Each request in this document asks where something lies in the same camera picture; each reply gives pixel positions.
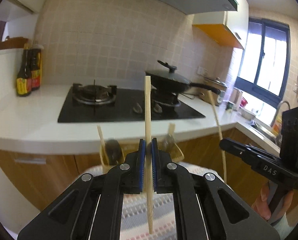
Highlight steel faucet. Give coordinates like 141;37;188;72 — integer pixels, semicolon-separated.
270;100;291;128

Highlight wooden base cabinets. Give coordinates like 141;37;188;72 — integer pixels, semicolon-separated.
0;134;271;219

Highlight wooden chopstick pair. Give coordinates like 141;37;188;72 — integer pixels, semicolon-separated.
167;123;175;137

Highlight striped woven table mat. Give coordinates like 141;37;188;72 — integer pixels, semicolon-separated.
83;161;226;240

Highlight white wall socket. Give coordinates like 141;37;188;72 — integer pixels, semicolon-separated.
197;67;207;76

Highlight beige plastic utensil basket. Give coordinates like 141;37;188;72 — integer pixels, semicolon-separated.
98;134;185;173

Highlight dark soy sauce bottle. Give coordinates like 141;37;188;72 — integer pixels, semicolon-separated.
16;43;32;97

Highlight black gas stove top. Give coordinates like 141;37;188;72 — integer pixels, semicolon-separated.
57;83;205;123

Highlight wooden chopstick single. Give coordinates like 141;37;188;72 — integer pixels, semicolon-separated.
207;90;227;183

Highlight red label sauce bottle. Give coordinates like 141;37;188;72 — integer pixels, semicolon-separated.
30;42;43;91

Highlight orange wall cabinet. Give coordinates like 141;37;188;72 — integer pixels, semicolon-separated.
193;0;249;49

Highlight black plastic spoon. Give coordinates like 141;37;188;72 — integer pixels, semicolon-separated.
105;139;122;165

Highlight brown rice cooker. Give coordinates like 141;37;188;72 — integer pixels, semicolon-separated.
199;77;227;106

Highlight black wok with lid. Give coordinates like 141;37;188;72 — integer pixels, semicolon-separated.
145;60;216;94

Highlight person's right hand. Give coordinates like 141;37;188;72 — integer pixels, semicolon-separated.
250;182;295;222

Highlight clear grey plastic spoon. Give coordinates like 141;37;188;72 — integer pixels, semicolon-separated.
162;134;175;153

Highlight dark framed window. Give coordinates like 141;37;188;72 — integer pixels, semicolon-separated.
234;17;291;108

